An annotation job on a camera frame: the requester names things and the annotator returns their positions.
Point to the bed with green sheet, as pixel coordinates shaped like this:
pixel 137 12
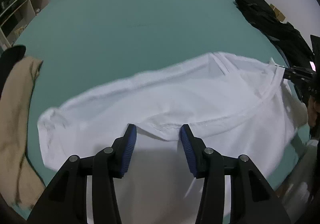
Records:
pixel 112 26

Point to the person's right hand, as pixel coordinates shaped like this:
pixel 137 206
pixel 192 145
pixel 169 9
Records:
pixel 314 114

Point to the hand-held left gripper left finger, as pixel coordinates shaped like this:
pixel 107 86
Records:
pixel 128 149

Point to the pile of black clothes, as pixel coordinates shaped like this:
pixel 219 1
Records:
pixel 275 26

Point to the small black cloth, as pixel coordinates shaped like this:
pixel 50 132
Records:
pixel 11 56

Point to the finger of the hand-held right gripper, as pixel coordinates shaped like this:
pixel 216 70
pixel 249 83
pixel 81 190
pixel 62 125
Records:
pixel 297 73

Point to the white t-shirt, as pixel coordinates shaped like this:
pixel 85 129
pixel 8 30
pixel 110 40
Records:
pixel 175 99

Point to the cardboard boxes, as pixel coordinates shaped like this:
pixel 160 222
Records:
pixel 277 13

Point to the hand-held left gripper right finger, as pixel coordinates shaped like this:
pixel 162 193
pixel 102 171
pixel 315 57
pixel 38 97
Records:
pixel 187 151

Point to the beige pants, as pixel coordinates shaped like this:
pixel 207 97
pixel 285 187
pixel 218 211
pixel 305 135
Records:
pixel 15 114

